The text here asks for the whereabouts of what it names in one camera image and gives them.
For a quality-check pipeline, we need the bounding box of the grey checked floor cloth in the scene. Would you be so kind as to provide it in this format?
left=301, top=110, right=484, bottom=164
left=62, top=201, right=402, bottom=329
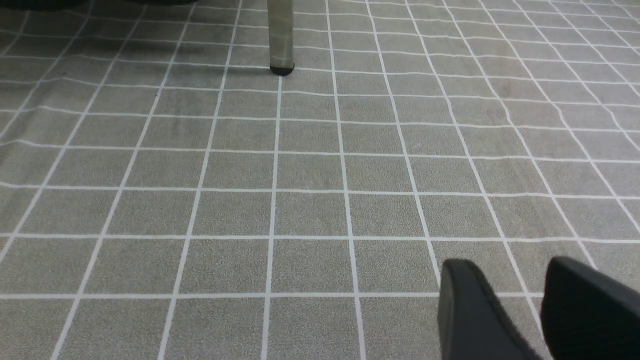
left=0, top=0, right=640, bottom=360

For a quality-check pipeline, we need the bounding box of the metal shoe rack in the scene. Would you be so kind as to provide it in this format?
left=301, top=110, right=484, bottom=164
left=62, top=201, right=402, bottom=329
left=267, top=0, right=295, bottom=76

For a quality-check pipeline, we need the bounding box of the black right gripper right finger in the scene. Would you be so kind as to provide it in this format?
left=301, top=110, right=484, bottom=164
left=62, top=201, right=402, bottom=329
left=541, top=256, right=640, bottom=360

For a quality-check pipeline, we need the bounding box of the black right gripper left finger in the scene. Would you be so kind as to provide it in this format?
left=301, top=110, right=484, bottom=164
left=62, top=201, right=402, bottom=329
left=438, top=259, right=541, bottom=360

